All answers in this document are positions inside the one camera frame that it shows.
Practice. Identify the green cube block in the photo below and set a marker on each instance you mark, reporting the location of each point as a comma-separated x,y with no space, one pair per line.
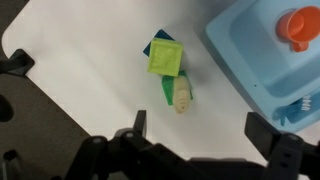
167,89

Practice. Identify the light blue toy sink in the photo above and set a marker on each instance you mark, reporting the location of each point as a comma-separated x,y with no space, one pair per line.
253,50

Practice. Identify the orange toy cup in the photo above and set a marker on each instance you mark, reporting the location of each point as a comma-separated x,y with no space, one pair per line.
296,25

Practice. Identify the black table clamp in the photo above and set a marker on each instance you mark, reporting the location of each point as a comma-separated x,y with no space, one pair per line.
16,63

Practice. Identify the lime cube block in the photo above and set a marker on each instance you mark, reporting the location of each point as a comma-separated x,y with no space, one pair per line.
165,57

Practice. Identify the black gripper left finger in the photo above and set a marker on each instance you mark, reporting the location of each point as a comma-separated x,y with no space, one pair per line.
140,121

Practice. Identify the dark blue cube block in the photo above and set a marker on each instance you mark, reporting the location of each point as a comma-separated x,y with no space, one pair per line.
163,34

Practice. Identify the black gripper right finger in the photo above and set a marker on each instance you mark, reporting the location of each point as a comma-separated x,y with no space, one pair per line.
261,133

